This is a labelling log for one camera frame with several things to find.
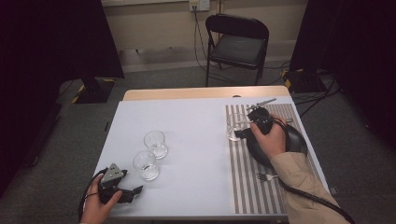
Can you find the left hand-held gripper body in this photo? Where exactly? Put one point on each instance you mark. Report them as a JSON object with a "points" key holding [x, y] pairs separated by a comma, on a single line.
{"points": [[112, 175]]}

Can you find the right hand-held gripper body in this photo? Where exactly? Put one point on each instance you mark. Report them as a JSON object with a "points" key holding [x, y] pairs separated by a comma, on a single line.
{"points": [[261, 119]]}

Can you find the clear drinking glass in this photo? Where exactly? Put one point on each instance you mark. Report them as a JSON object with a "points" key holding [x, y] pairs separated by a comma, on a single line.
{"points": [[234, 124], [155, 143], [146, 165]]}

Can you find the person's right hand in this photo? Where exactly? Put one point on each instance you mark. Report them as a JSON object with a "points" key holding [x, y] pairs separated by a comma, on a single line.
{"points": [[272, 141]]}

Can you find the person's left hand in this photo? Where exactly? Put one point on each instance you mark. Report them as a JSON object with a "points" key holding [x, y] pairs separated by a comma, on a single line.
{"points": [[93, 207]]}

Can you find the black round plate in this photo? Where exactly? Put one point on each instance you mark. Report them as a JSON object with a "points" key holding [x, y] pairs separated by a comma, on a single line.
{"points": [[297, 143]]}

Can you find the silver fork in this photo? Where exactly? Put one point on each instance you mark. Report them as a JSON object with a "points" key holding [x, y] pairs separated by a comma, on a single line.
{"points": [[266, 177]]}

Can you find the white table mat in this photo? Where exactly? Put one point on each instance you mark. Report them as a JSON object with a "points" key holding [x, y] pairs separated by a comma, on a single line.
{"points": [[193, 124]]}

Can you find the black stand base yellow tape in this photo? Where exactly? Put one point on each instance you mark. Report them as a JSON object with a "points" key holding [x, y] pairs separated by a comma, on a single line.
{"points": [[303, 81], [95, 91]]}

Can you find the striped grey placemat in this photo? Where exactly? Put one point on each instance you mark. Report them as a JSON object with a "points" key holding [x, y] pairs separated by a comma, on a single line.
{"points": [[249, 193]]}

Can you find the wooden table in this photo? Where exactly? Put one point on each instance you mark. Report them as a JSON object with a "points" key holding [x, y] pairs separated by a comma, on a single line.
{"points": [[202, 92]]}

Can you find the black folding chair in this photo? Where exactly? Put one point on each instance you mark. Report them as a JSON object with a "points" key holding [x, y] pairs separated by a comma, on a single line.
{"points": [[238, 49]]}

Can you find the black curtain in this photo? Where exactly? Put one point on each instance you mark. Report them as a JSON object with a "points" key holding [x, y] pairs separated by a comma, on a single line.
{"points": [[361, 46], [46, 62]]}

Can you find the white wall socket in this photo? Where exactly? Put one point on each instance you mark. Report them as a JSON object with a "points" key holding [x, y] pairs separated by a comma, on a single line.
{"points": [[200, 4]]}

